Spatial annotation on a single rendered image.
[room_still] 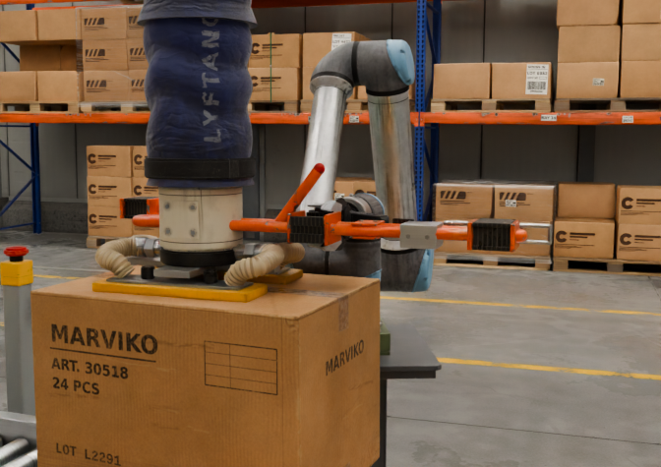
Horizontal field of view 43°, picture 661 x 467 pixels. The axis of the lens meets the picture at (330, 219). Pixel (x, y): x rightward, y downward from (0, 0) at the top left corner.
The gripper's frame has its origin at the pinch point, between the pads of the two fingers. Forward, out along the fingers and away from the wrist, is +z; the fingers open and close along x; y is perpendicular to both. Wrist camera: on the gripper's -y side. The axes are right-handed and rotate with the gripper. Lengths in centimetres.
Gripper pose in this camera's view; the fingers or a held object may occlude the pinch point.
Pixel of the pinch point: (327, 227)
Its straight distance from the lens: 162.1
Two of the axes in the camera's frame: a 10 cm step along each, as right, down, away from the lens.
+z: -3.1, 1.0, -9.5
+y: -9.5, -0.4, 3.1
